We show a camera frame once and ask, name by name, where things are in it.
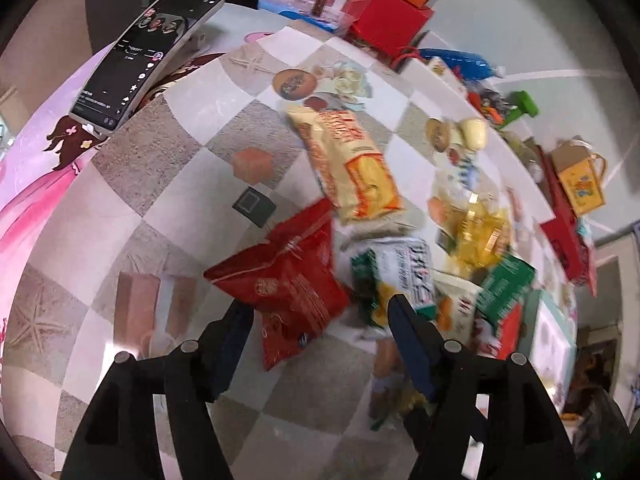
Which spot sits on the white snack packet orange print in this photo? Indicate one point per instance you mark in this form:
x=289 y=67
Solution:
x=455 y=310

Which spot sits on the blue tissue pack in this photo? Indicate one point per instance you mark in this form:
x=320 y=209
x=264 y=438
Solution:
x=272 y=6

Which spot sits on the green carton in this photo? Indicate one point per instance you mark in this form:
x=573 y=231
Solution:
x=505 y=285

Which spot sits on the green white snack packet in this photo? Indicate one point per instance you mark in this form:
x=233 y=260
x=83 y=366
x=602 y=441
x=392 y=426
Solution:
x=400 y=270

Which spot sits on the cream printed small box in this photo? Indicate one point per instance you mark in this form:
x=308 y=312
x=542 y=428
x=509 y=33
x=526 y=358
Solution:
x=442 y=71

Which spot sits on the red snack packet gold print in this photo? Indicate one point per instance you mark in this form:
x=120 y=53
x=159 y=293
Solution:
x=290 y=285

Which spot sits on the small red snack packet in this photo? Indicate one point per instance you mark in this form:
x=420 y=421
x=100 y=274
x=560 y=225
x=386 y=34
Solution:
x=502 y=332

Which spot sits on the cream pudding toy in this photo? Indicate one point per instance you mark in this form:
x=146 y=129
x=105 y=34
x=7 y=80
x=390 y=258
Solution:
x=475 y=132

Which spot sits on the smartphone in white case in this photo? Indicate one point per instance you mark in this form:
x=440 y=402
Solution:
x=145 y=55

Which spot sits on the white phone stand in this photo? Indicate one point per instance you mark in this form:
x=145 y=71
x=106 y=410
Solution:
x=95 y=133

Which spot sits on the white box teal rim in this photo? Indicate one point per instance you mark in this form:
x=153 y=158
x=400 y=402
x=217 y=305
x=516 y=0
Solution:
x=550 y=345

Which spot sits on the yellow biscuit packet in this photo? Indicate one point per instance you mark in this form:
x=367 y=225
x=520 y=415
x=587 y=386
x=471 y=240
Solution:
x=350 y=160

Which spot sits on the clear yellow candy bag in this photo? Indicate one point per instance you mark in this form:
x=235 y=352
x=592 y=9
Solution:
x=480 y=230

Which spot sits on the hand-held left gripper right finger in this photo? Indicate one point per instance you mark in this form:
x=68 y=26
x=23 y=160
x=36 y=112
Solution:
x=410 y=350

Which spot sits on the light blue wipes pack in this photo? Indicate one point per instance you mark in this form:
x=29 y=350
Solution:
x=584 y=231

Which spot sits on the green dumbbell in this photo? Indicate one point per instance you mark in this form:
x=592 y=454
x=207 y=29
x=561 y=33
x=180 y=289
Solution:
x=520 y=107

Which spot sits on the glass jar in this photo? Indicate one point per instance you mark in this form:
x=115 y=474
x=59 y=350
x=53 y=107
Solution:
x=525 y=155

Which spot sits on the dark patterned pouch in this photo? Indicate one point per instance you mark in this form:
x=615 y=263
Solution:
x=487 y=102

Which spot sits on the clear acrylic box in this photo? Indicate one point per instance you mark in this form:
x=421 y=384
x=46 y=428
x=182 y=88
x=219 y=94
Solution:
x=332 y=2

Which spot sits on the large red gift box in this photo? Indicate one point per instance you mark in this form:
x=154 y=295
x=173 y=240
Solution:
x=562 y=240

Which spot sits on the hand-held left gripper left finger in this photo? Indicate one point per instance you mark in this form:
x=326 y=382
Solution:
x=232 y=345

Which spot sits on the blue bottle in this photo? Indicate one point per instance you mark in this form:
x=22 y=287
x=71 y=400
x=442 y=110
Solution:
x=460 y=62

